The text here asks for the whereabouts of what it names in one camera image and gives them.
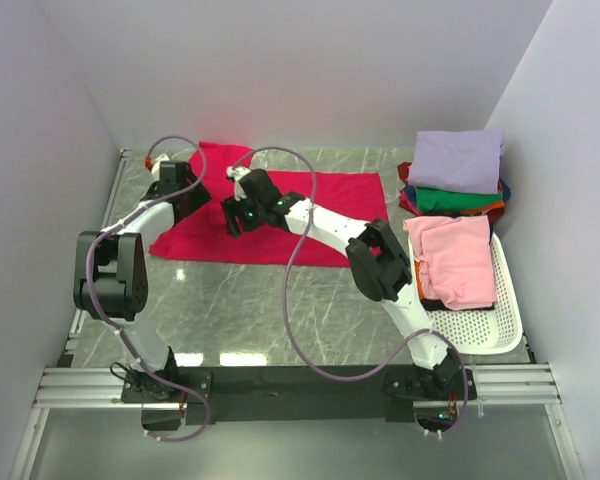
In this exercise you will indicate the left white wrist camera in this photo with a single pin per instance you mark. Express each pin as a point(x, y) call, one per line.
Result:
point(153, 165)

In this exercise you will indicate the folded lavender t shirt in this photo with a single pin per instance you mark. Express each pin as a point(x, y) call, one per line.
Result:
point(460, 162)

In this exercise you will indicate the folded dark red t shirt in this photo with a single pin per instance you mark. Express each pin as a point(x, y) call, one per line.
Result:
point(403, 170)

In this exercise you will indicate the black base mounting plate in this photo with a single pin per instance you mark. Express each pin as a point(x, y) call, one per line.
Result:
point(295, 393)

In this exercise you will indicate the pink t shirt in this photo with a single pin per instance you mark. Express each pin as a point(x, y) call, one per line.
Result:
point(456, 262)

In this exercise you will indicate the crimson red t shirt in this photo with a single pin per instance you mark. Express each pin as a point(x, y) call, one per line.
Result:
point(250, 233)

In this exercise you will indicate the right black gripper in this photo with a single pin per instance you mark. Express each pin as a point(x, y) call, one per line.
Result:
point(232, 210)

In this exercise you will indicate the orange garment in basket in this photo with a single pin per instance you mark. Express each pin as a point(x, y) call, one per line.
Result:
point(419, 280)

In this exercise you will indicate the aluminium extrusion rail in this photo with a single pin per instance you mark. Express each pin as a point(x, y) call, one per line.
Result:
point(499, 384)

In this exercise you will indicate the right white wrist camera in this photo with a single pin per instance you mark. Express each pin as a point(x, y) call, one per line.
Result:
point(235, 175)

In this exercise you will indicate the white perforated laundry basket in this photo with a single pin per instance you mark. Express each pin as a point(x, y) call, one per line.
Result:
point(485, 332)

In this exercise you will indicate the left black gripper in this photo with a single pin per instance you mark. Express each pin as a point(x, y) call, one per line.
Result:
point(200, 193)

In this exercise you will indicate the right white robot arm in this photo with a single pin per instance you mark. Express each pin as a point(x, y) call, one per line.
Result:
point(379, 266)

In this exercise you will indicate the folded green t shirt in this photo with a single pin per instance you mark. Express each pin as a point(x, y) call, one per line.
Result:
point(433, 200)

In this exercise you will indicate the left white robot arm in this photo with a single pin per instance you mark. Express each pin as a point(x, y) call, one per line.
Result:
point(110, 275)

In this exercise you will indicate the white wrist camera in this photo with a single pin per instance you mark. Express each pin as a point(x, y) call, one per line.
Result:
point(235, 175)
point(153, 165)

